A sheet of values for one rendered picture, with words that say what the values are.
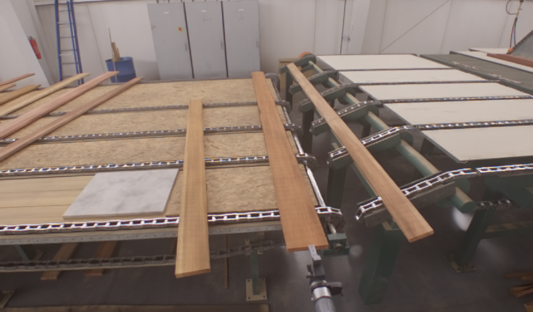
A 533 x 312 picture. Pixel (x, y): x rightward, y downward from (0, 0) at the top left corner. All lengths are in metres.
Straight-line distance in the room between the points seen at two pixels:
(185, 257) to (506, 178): 1.83
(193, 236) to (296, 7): 6.51
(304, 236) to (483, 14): 8.90
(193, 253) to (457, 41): 8.84
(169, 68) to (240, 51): 1.73
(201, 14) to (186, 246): 5.76
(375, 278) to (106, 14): 7.53
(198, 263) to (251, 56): 5.79
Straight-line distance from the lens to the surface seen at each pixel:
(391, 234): 1.78
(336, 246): 1.54
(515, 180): 2.11
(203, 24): 6.67
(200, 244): 1.42
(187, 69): 6.88
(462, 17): 9.30
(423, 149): 2.92
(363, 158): 1.98
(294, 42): 7.37
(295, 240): 1.39
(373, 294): 2.22
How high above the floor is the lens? 1.90
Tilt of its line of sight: 28 degrees down
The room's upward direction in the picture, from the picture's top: 1 degrees counter-clockwise
